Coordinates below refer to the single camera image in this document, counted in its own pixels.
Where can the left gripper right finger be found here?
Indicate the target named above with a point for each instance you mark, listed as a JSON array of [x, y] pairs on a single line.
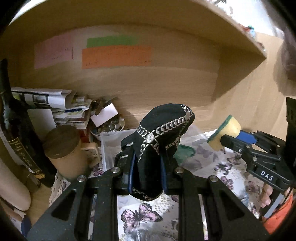
[[164, 175]]

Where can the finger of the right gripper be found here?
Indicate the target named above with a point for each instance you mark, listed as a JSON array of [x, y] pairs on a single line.
[[238, 146], [251, 137]]

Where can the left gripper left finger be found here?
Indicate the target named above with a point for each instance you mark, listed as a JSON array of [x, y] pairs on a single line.
[[128, 165]]

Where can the yellow green sponge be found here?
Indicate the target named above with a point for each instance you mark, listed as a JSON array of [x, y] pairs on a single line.
[[230, 127]]

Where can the black embroidered cap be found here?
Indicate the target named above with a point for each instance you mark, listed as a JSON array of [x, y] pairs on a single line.
[[158, 135]]

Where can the right hand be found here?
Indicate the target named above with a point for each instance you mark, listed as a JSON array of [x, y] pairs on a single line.
[[264, 198]]

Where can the clear plastic box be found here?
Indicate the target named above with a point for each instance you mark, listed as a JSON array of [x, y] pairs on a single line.
[[111, 146]]

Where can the green cloth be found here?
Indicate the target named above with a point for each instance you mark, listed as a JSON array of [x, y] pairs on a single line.
[[183, 153]]

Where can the butterfly print cloth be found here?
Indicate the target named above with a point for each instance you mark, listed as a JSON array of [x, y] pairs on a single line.
[[204, 204]]

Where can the white card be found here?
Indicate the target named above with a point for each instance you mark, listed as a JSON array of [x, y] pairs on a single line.
[[105, 114]]

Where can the tan ceramic mug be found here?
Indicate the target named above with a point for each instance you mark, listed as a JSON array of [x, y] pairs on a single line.
[[71, 157]]

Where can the stack of newspapers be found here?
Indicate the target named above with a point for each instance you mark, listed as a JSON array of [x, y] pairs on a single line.
[[68, 107]]

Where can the wooden shelf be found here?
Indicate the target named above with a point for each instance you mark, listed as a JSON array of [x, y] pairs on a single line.
[[199, 56]]

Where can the orange sticky note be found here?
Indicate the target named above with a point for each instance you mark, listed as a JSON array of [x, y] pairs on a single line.
[[116, 55]]

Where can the dark wine bottle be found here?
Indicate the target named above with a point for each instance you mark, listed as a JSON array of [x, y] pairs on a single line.
[[20, 134]]

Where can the green sticky note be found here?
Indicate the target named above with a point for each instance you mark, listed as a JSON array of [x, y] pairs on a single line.
[[111, 40]]

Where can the beige cylinder object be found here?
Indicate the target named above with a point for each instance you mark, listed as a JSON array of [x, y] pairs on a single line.
[[12, 190]]

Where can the pink sticky note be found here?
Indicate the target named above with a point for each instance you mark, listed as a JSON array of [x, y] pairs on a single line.
[[53, 51]]

